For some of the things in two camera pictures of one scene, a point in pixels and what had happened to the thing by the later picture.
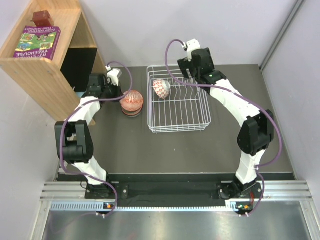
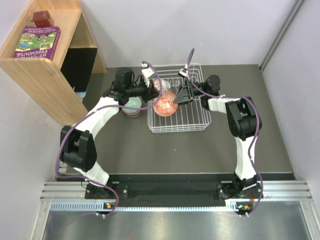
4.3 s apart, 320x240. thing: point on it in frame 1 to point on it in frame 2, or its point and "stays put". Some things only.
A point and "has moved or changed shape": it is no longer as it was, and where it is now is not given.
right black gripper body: x=185 y=65 to x=196 y=92
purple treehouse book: x=38 y=42 stays put
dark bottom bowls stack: x=132 y=114 stays put
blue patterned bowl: x=133 y=101 has moved or changed shape
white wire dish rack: x=175 y=104 stays put
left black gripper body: x=111 y=91 to x=140 y=89
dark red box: x=42 y=18 stays put
